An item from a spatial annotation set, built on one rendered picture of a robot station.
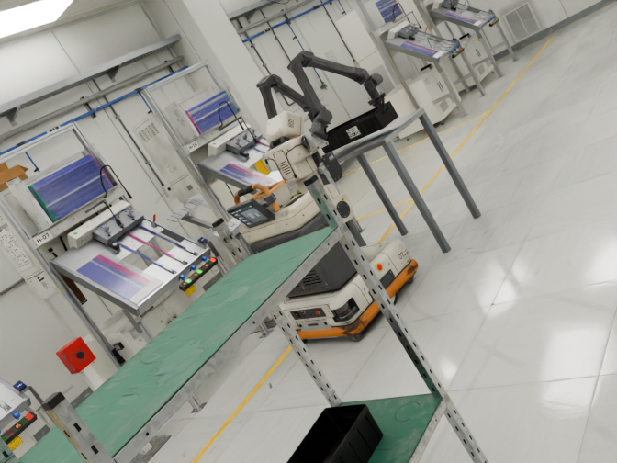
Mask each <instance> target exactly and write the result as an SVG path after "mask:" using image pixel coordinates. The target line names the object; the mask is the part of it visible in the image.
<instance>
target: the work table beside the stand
mask: <svg viewBox="0 0 617 463"><path fill-rule="evenodd" d="M417 118H419V120H420V121H421V124H422V126H423V128H425V130H426V132H427V134H428V136H429V138H430V139H431V141H432V144H433V146H434V148H435V149H436V151H437V152H438V154H439V156H440V157H441V159H442V161H443V164H444V166H445V167H446V169H447V171H448V173H449V175H450V176H451V177H452V179H453V181H454V184H455V185H456V187H457V189H458V191H459V193H460V194H461V196H462V198H463V200H464V202H465V203H466V205H467V207H468V209H469V211H470V213H471V214H472V216H473V218H474V219H477V218H479V217H480V216H481V213H480V211H479V209H478V208H477V205H476V203H475V201H474V199H472V197H471V195H470V193H469V191H468V189H467V188H466V185H465V183H464V181H463V179H462V178H461V176H460V175H459V173H458V171H457V169H456V168H455V166H454V163H453V161H452V159H451V158H450V156H449V154H448V152H447V151H446V149H445V148H444V146H443V143H442V141H441V139H440V137H439V136H438V134H437V132H436V130H435V128H434V126H433V125H432V123H431V121H430V119H429V117H428V116H427V114H426V112H425V110H424V108H421V109H419V110H417V111H414V112H412V113H410V114H408V115H406V116H404V117H402V118H400V119H396V120H394V121H392V122H391V123H390V124H388V125H387V126H386V127H385V128H383V129H382V130H379V131H377V132H374V133H372V134H370V135H367V136H365V137H363V138H362V139H359V140H357V141H354V142H351V143H349V144H347V145H344V146H342V147H341V148H340V149H339V150H337V151H336V152H335V153H334V156H335V157H336V159H337V161H338V163H341V162H343V161H346V160H348V159H351V158H353V157H356V158H357V160H358V162H359V164H360V165H361V166H362V168H363V169H364V171H365V174H366V175H367V177H368V179H369V180H370V182H371V184H372V186H373V187H374V189H375V191H376V193H377V194H378V196H379V197H380V199H381V201H382V203H383V204H384V206H385V208H386V209H387V212H388V214H389V215H390V217H391V219H392V220H393V221H394V223H395V225H396V226H397V228H398V230H399V232H400V234H401V236H404V235H406V234H407V233H408V231H407V229H406V227H405V225H404V224H403V222H402V220H401V218H400V217H399V215H398V214H397V212H396V210H395V208H394V207H393V205H392V203H391V201H390V200H389V198H388V196H387V194H386V192H385V190H384V189H383V187H382V186H381V184H380V183H379V181H378V179H377V178H376V175H375V173H374V172H373V170H372V168H371V166H370V165H369V163H368V162H367V161H366V159H365V156H364V155H363V153H364V152H368V151H371V150H373V149H374V148H377V147H379V146H383V148H384V150H385V151H386V153H387V156H388V158H389V159H390V161H391V163H392V164H393V165H394V167H395V169H396V171H397V172H398V175H399V177H400V178H401V180H402V182H403V184H404V185H405V187H406V188H407V190H408V191H409V194H410V196H411V197H412V199H413V201H414V203H415V204H416V206H417V208H418V210H419V211H420V213H421V216H422V217H423V218H424V220H425V222H426V224H427V225H428V227H429V229H430V231H431V232H432V235H433V237H434V238H435V240H436V242H437V243H438V244H439V246H440V248H441V250H442V251H443V253H444V254H445V253H448V252H449V251H450V250H451V247H450V245H449V244H448V242H447V241H446V239H445V238H444V236H443V233H442V231H441V230H440V228H439V226H438V224H437V223H436V221H435V219H434V217H433V216H432V214H431V212H430V210H429V209H428V207H427V205H426V203H425V202H424V200H423V198H422V196H421V194H420V192H419V190H418V188H417V187H416V186H415V184H414V182H413V181H412V179H411V177H410V175H409V173H408V171H407V169H406V167H405V166H404V164H403V163H402V161H401V160H400V158H399V156H398V154H397V152H396V150H395V148H394V146H393V145H392V143H391V140H392V139H393V138H394V137H396V136H397V135H398V134H399V133H401V132H402V131H403V130H404V129H406V128H407V127H408V125H410V124H411V123H412V122H413V121H414V120H416V119H417ZM320 178H321V181H322V183H323V185H328V184H329V183H330V182H329V181H328V179H327V177H326V176H325V174H324V173H323V175H321V176H320ZM347 223H348V225H349V227H350V229H349V231H350V232H351V234H352V236H353V237H354V239H355V240H356V242H357V244H358V245H359V247H363V246H366V243H365V241H364V239H363V237H362V236H361V234H360V232H359V231H358V230H357V228H356V227H355V225H354V223H353V221H352V220H349V221H348V222H347Z"/></svg>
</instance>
